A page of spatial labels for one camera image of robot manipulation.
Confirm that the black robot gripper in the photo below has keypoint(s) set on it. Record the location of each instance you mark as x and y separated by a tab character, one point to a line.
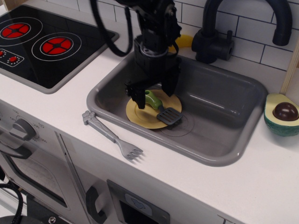
164	70

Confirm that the green handled grey spatula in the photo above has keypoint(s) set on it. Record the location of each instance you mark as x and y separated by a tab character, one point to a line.
169	116

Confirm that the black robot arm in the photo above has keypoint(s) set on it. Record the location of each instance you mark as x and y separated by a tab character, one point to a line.
159	31

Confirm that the yellow toy plate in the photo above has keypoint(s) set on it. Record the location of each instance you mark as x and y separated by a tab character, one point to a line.
147	117

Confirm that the grey plastic sink basin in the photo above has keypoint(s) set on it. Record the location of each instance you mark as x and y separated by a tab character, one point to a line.
220	110

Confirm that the yellow toy banana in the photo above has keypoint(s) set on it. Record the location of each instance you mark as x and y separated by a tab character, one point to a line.
184	41

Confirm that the grey toy fork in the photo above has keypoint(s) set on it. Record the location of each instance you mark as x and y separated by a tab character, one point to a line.
129	151

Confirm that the black toy faucet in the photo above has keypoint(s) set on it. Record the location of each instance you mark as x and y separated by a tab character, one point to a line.
209	46

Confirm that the black toy stovetop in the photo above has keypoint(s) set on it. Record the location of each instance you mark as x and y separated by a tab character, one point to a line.
44	50

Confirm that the dishwasher door panel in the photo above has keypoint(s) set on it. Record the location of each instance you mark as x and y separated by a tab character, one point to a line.
132	209

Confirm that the halved toy avocado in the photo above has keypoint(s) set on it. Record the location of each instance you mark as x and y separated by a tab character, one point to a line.
281	115

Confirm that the grey oven knob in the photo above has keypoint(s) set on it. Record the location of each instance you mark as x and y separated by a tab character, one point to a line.
21	129

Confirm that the toy oven door window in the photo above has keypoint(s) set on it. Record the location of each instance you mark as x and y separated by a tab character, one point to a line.
37	176

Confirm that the dark grey cabinet handle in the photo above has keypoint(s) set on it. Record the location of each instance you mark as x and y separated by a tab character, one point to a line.
90	198

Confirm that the grey oven door handle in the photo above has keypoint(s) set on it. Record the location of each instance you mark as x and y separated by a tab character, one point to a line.
9	147

